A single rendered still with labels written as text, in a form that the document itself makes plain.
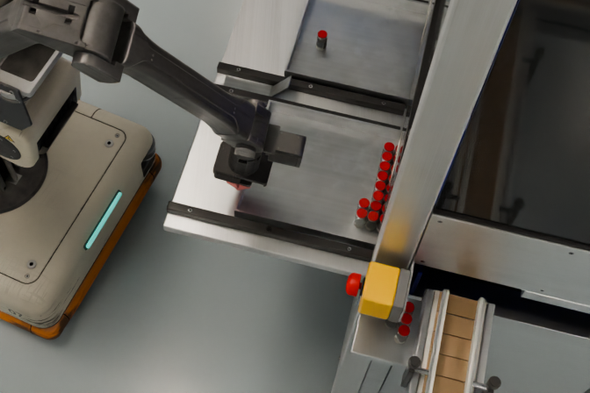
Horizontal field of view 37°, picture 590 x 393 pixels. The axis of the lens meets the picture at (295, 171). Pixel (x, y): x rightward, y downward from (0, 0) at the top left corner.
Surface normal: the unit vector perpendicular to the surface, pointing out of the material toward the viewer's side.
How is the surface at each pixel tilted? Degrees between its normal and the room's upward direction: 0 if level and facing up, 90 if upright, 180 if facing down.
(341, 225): 0
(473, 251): 90
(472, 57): 90
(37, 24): 24
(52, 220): 0
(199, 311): 0
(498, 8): 90
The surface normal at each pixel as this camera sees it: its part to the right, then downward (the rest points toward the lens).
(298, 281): 0.05, -0.48
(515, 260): -0.24, 0.84
